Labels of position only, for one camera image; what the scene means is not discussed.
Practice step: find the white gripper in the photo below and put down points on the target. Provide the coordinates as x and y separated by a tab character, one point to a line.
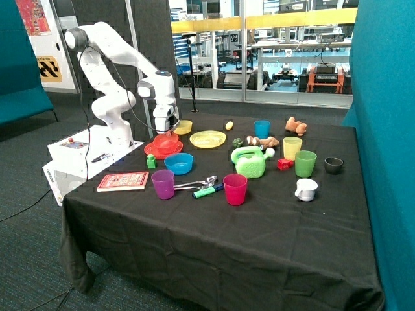
166	118

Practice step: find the orange plastic bowl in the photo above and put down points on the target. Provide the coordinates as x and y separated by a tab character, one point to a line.
166	144

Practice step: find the yellow plastic bowl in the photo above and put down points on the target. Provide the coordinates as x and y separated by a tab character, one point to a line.
184	127

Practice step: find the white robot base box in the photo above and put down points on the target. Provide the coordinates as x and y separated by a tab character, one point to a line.
71	160

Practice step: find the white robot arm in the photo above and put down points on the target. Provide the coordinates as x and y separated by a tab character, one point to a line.
92	42

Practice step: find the orange plastic plate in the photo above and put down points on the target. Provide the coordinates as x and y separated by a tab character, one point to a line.
151	149

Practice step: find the yellow plastic plate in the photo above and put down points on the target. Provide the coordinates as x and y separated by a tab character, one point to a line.
208	139

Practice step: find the blue plastic bowl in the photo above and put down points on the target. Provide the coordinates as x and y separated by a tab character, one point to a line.
180	163

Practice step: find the green toy block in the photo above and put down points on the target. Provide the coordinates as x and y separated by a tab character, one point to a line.
151	161

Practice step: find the purple plastic cup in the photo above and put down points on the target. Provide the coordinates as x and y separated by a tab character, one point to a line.
163	182

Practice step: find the red book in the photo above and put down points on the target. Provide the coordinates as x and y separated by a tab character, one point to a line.
123	181

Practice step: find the yellow toy potato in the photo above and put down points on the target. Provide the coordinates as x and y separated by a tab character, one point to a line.
229	125

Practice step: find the metal spoon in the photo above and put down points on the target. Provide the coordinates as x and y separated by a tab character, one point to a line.
187	187
208	181

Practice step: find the green highlighter marker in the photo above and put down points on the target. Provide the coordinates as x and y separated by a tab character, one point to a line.
208	191

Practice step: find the green toy pepper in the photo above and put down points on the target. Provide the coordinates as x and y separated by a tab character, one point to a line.
237	143

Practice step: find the black marker pen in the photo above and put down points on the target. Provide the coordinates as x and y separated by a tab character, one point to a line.
100	158

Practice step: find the pink plastic cup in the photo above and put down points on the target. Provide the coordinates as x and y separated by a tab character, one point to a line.
235	186

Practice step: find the green toy watering can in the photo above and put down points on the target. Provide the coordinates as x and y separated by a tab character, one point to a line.
249	161

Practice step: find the blue plastic cup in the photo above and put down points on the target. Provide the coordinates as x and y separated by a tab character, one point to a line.
262	128

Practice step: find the brown white plush dog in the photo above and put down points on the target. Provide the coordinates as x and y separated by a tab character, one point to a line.
269	142

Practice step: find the black tablecloth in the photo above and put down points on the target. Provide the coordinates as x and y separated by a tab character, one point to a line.
273	252

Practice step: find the red toy block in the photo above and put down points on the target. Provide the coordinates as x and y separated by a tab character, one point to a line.
285	164

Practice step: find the yellow plastic cup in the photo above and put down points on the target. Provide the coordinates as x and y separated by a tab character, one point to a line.
291	145

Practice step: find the orange plush teddy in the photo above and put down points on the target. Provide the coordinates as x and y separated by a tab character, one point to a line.
294	126

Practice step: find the yellow black sign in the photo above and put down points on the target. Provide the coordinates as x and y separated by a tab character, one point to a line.
49	69

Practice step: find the green plastic cup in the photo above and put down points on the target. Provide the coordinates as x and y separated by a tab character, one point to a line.
304	163

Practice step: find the white ceramic mug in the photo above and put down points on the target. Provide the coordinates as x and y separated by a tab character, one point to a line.
306	189

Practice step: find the teal sofa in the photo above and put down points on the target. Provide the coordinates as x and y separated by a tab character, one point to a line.
22	93

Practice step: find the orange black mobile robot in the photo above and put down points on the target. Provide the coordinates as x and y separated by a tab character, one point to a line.
330	78

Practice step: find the black small cup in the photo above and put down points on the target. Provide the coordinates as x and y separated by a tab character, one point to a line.
333	165

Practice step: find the red poster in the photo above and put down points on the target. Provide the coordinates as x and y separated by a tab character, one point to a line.
33	16

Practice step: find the teal partition wall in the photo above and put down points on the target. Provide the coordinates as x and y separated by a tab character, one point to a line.
382	111

